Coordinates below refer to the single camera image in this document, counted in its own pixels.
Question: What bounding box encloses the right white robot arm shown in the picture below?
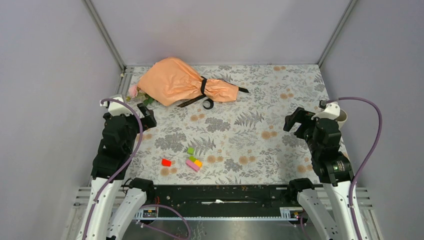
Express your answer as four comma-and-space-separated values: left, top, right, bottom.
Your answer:
283, 107, 372, 240

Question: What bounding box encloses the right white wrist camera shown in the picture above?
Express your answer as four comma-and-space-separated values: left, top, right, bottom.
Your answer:
311, 100, 341, 120

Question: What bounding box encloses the black gold-lettered ribbon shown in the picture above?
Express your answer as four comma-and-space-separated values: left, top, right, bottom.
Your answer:
177, 76, 250, 110

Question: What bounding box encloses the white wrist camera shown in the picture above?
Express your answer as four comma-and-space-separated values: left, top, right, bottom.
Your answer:
100, 94, 133, 117
311, 100, 341, 120

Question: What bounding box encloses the red block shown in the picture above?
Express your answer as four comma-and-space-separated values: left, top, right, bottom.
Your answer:
161, 158, 172, 167

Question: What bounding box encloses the green cube block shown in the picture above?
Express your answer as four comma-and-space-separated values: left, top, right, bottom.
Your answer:
187, 147, 195, 155

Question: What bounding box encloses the pink flat block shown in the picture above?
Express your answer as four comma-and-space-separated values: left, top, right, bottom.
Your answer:
185, 159, 200, 172

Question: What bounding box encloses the beige cylindrical vase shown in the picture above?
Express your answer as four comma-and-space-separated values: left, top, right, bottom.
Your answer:
335, 108, 348, 130

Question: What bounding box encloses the green studded brick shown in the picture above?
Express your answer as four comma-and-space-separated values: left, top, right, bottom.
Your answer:
189, 156, 197, 163

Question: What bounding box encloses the floral patterned table mat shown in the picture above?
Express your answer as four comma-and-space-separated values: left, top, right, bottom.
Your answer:
125, 64, 328, 185

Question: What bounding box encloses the peach paper flower bouquet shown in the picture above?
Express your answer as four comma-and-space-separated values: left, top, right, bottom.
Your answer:
126, 56, 240, 108

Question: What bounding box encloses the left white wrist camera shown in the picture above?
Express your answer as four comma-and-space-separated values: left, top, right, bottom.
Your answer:
100, 94, 133, 117

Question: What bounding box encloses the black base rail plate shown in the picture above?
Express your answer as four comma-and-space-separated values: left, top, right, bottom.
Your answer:
146, 184, 302, 220

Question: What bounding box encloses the yellow studded brick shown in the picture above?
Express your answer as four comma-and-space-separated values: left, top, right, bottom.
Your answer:
194, 160, 203, 168

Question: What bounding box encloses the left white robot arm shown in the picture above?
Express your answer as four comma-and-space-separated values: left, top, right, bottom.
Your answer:
76, 99, 157, 240

